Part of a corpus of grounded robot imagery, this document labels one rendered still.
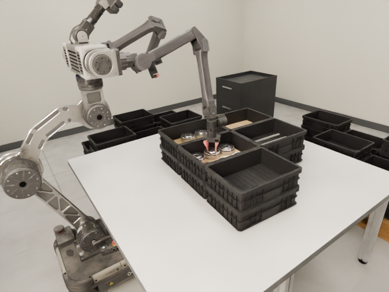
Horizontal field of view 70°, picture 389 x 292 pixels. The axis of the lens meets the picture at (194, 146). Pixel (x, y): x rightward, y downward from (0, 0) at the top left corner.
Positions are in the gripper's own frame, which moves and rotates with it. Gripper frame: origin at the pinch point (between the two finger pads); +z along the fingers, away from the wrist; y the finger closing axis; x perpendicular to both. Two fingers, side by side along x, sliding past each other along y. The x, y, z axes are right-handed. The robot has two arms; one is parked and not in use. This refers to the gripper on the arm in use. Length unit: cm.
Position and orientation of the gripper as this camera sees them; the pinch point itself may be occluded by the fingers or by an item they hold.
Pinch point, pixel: (211, 149)
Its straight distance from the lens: 174.0
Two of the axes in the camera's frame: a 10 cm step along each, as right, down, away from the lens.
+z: 0.3, 9.0, 4.3
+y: -9.7, -0.8, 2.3
